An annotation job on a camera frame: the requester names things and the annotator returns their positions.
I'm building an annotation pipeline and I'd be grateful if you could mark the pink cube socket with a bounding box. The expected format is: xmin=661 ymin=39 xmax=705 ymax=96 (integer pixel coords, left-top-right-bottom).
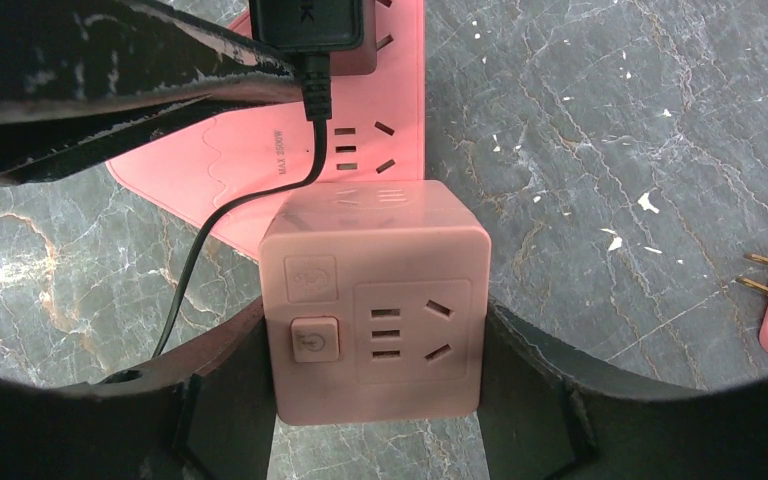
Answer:
xmin=258 ymin=180 xmax=491 ymax=426

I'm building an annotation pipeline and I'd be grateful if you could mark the black power adapter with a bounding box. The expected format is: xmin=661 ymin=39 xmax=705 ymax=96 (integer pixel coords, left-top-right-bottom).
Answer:
xmin=249 ymin=0 xmax=377 ymax=122

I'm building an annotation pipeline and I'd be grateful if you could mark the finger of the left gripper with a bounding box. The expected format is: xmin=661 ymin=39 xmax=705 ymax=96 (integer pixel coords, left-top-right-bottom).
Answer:
xmin=0 ymin=1 xmax=301 ymax=124
xmin=0 ymin=99 xmax=259 ymax=187

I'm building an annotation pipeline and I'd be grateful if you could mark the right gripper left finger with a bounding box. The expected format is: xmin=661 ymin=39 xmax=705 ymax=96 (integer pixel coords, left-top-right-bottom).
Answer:
xmin=0 ymin=300 xmax=276 ymax=479

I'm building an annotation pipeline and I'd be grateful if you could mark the black thin cable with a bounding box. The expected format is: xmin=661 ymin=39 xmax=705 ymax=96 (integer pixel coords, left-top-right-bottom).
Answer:
xmin=152 ymin=119 xmax=330 ymax=360

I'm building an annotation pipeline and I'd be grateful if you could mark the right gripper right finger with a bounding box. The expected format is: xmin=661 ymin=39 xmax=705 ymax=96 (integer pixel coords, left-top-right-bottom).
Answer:
xmin=477 ymin=301 xmax=768 ymax=479

